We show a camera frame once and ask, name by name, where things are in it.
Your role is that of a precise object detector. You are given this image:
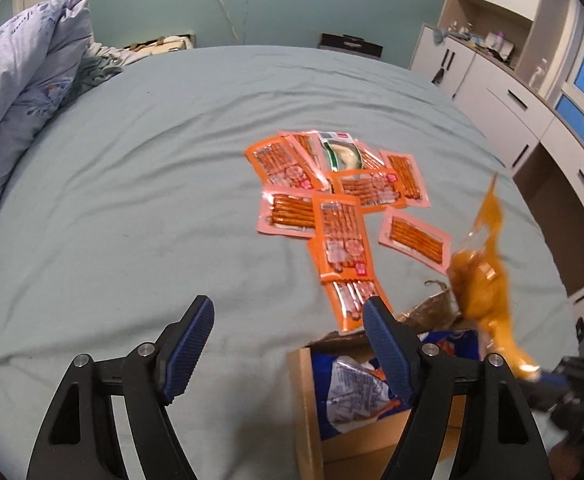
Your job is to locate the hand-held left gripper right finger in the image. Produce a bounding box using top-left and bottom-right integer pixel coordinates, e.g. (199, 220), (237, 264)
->
(362, 296), (553, 480)

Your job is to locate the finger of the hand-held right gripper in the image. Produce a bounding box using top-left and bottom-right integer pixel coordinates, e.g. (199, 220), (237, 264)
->
(519, 366), (575, 403)

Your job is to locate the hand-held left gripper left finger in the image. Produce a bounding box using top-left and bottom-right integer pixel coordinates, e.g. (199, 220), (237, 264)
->
(26, 295), (216, 480)

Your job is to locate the cardboard box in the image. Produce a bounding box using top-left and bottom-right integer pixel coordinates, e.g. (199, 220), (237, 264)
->
(288, 327), (483, 480)

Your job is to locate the yellow snack packet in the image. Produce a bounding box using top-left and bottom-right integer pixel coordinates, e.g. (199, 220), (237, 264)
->
(446, 172), (543, 383)

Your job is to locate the pile of orange stick packets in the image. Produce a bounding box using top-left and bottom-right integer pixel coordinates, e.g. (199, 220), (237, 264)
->
(244, 130), (452, 333)

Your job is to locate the blue snack bag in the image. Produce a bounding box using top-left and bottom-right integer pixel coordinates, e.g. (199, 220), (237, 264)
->
(312, 330), (480, 441)

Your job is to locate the brown snack packet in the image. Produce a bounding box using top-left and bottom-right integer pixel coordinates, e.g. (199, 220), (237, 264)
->
(397, 280), (460, 333)

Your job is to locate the green snack packet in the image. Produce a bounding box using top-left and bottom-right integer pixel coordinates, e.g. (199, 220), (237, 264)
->
(317, 131), (368, 173)

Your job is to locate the white cabinet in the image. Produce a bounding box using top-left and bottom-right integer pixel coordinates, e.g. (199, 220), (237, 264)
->
(409, 0), (584, 311)

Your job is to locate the black hanging item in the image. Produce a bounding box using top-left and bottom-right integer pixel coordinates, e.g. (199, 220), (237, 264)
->
(432, 52), (455, 86)

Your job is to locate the crumpled green cloth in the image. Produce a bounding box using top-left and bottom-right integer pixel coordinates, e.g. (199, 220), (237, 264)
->
(62, 42), (145, 106)

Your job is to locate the black flat box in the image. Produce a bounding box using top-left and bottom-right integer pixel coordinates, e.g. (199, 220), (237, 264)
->
(318, 33), (384, 61)

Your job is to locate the white bottle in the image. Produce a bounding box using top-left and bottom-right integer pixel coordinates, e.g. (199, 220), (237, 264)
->
(529, 57), (548, 88)

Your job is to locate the beige pillow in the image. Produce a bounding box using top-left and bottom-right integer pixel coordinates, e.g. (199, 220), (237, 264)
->
(122, 34), (198, 56)

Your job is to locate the lavender duvet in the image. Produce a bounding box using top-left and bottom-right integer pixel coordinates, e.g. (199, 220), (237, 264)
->
(0, 0), (95, 261)

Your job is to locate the clutter of small shelf items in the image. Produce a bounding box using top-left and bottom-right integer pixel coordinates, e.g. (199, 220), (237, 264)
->
(439, 20), (515, 68)

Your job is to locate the wall cable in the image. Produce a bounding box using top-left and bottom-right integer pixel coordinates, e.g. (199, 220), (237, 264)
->
(211, 0), (253, 47)

